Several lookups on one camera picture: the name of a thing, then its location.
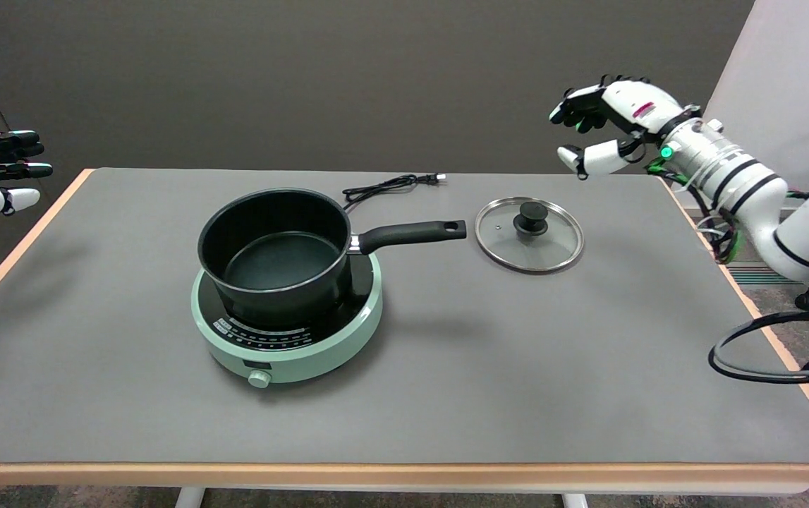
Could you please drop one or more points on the white table leg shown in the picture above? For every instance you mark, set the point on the white table leg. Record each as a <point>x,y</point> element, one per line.
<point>189,498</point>
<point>575,501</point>

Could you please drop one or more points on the grey table mat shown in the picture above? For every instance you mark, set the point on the grey table mat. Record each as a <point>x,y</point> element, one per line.
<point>129,395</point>

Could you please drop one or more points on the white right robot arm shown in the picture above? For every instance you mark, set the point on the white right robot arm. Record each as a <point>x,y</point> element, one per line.
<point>806,236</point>

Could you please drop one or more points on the green round induction cooker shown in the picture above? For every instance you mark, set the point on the green round induction cooker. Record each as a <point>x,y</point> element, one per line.
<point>319,349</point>

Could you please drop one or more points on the white partition panel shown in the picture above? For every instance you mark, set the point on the white partition panel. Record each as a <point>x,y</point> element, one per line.
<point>792,70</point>

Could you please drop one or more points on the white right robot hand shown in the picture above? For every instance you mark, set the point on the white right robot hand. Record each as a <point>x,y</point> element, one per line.
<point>640,106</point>

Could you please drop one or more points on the metal floor vent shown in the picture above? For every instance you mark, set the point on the metal floor vent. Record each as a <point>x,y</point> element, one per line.
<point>750,276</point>

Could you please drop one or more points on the chair leg with black caster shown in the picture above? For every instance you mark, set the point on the chair leg with black caster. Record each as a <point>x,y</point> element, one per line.
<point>806,301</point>

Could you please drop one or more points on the glass pot lid black knob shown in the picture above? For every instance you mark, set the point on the glass pot lid black knob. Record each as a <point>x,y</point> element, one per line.
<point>531,219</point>

